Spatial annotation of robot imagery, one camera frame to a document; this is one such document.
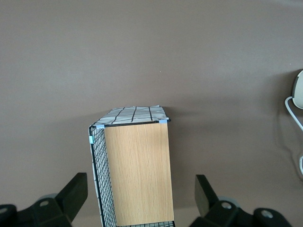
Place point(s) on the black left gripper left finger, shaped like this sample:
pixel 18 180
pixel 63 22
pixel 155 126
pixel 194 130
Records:
pixel 71 198

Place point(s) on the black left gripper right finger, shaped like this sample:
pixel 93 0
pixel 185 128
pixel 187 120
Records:
pixel 204 196

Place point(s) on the white two-slot toaster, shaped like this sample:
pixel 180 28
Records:
pixel 298 89

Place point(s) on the light wooden shelf insert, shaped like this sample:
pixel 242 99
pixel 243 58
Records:
pixel 139 175

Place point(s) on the brown table cover mat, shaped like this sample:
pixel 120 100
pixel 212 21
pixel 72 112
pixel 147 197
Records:
pixel 151 52

